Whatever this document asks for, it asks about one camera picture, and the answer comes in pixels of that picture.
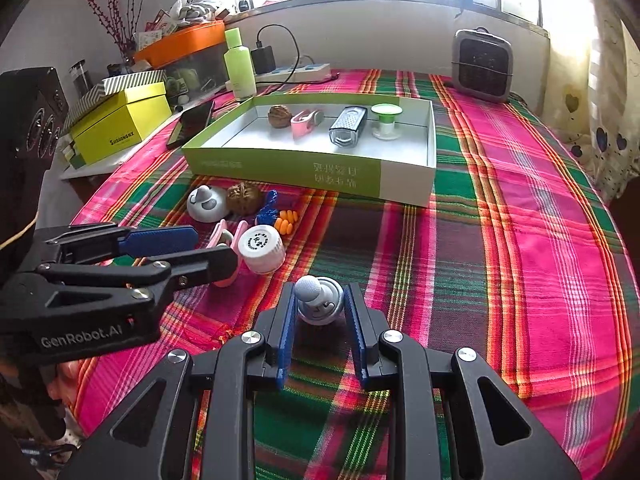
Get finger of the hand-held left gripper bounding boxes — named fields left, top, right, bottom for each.
left=32, top=223, right=199, bottom=266
left=37, top=246, right=240, bottom=306

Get grey textured flashlight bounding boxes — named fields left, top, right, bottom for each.
left=328, top=106, right=368, bottom=150

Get brown walnut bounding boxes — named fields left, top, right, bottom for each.
left=226, top=182, right=263, bottom=216
left=267, top=105, right=292, bottom=130

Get red flower branches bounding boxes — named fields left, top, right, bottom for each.
left=80, top=0, right=143, bottom=61

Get clear plastic tank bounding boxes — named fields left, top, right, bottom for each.
left=165, top=47, right=232, bottom=106

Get orange storage box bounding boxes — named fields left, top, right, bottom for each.
left=134, top=20, right=227, bottom=68

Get yellow cardboard box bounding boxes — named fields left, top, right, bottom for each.
left=69, top=81, right=172, bottom=166

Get white side table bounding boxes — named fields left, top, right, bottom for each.
left=59, top=100, right=223, bottom=181

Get white power strip with charger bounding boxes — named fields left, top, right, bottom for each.
left=255, top=24, right=341, bottom=91

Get small white round knob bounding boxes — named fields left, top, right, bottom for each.
left=292, top=275, right=346, bottom=326

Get grey space heater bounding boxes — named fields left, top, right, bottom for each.
left=451, top=27, right=514, bottom=103

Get heart print curtain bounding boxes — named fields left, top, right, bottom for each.
left=545, top=0, right=640, bottom=206

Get white gloves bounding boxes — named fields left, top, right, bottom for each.
left=170, top=0, right=221, bottom=26

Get orange bead bunch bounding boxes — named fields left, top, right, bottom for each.
left=274, top=210, right=300, bottom=236

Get green white striped box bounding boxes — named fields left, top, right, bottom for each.
left=62, top=69, right=168, bottom=126

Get dark glass jar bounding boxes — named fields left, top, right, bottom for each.
left=68, top=61, right=93, bottom=98

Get colourful paper packets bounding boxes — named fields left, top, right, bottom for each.
left=135, top=7, right=176, bottom=48

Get black charger plug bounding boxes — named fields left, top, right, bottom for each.
left=250, top=45, right=277, bottom=76

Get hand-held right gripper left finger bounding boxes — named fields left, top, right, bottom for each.
left=57, top=282, right=297, bottom=480

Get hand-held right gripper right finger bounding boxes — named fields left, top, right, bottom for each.
left=344, top=282, right=583, bottom=480

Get black speaker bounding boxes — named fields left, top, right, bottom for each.
left=0, top=66, right=70, bottom=261

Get pink plastic clip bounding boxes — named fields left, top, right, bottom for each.
left=290, top=109, right=323, bottom=139
left=207, top=219, right=251, bottom=288

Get green white mushroom knob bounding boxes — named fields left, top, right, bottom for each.
left=370, top=103, right=403, bottom=141

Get green white cardboard box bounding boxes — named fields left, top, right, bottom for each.
left=181, top=92, right=437, bottom=208

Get white panda face knob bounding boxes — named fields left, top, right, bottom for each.
left=186, top=185, right=228, bottom=222

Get small green box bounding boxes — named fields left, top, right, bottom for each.
left=57, top=140, right=86, bottom=168

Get white cylindrical cap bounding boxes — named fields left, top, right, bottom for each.
left=237, top=225, right=286, bottom=275

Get light green bottle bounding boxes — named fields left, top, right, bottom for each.
left=223, top=27, right=257, bottom=100

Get black smartphone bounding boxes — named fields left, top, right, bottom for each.
left=166, top=101, right=216, bottom=150

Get blue knotted cord charm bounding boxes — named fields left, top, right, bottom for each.
left=255, top=189, right=281, bottom=226

